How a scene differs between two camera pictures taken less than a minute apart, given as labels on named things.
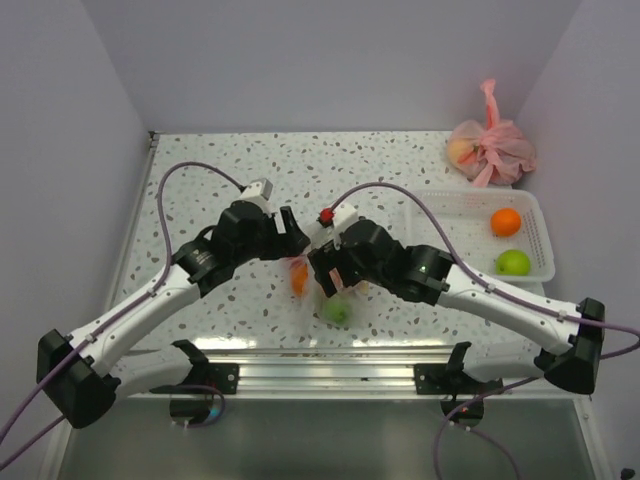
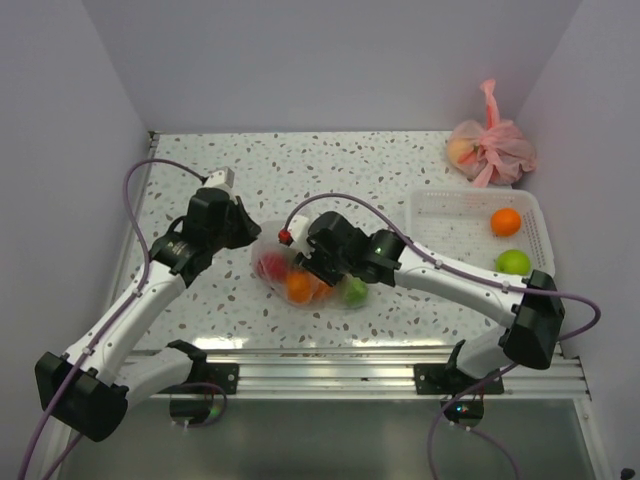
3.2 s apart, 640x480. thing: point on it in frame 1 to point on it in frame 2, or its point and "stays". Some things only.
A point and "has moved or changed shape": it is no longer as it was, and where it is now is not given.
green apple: x=337 y=312 to x=355 y=291
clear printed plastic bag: x=343 y=309 has moved or changed shape
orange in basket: x=505 y=222 stays
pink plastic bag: x=496 y=154 stays
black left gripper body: x=268 y=245 to x=236 y=232
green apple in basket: x=513 y=262 stays
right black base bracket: x=447 y=379 stays
